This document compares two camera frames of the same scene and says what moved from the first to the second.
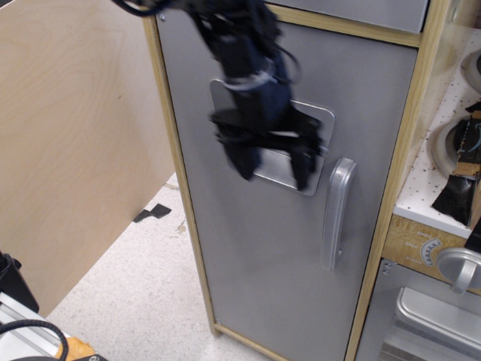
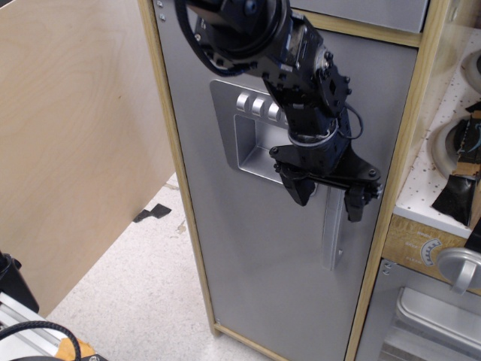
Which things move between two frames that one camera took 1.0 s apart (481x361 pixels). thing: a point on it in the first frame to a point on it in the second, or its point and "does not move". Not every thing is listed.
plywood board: [83, 144] does not move
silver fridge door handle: [340, 178] does not move
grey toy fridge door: [292, 270] does not move
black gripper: [263, 119] to [326, 155]
